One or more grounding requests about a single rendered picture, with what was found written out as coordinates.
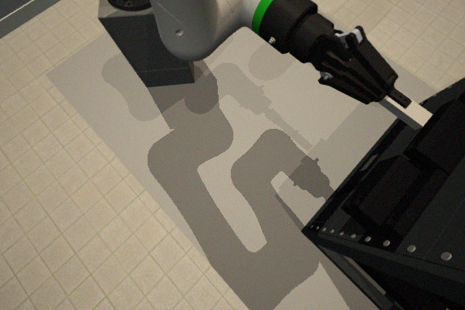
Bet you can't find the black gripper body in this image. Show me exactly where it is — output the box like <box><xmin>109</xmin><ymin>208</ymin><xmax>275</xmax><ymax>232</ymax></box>
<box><xmin>289</xmin><ymin>13</ymin><xmax>353</xmax><ymax>72</ymax></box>

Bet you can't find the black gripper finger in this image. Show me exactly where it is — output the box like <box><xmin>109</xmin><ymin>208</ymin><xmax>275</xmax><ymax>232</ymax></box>
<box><xmin>324</xmin><ymin>25</ymin><xmax>433</xmax><ymax>128</ymax></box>
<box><xmin>318</xmin><ymin>60</ymin><xmax>418</xmax><ymax>130</ymax></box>

